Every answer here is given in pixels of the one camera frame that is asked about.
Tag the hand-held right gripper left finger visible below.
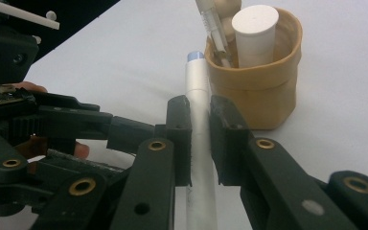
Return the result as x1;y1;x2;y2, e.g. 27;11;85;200
109;95;194;230

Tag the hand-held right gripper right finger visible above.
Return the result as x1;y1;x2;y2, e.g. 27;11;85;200
209;95;359;230

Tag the long white pen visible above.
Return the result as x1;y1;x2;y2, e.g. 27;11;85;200
185;51;219;230

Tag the tan pen holder with bear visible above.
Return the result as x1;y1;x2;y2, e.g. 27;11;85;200
204;0;303;130

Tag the short white tube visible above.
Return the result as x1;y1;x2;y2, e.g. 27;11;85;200
231;4;280;69

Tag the clear mechanical pencil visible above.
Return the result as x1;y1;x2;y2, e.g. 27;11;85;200
195;0;233;69

